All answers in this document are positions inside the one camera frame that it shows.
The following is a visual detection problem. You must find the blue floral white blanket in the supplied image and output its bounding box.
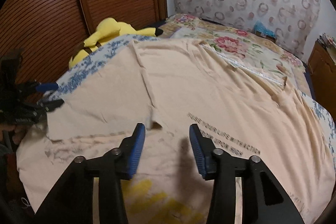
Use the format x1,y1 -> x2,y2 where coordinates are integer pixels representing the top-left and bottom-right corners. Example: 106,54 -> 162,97
43,35 -> 335,161

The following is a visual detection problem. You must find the pile of papers and boxes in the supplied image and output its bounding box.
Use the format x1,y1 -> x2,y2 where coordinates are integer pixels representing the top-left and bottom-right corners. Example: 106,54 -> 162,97
317,33 -> 336,63

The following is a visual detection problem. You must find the peach printed t-shirt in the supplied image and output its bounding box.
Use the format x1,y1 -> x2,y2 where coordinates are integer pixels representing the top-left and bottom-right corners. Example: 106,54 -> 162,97
17,39 -> 335,223

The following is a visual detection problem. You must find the blue tissue box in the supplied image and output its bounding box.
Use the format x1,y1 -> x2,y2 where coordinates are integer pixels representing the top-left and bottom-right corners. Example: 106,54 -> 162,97
253,20 -> 276,43

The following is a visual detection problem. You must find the yellow pikachu plush toy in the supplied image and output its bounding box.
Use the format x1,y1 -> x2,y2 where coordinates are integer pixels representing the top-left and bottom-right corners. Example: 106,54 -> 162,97
68,18 -> 163,69

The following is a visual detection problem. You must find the brown louvered wardrobe door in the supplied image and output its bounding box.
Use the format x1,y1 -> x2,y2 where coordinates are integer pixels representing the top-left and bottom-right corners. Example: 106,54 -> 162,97
1,0 -> 167,83

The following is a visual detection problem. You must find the pink floral bed quilt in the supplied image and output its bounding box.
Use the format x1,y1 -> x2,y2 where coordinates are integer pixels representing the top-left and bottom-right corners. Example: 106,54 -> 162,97
159,14 -> 312,96

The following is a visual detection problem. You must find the wooden sideboard cabinet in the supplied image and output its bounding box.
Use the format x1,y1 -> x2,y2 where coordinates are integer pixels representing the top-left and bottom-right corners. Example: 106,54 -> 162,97
307,40 -> 336,121

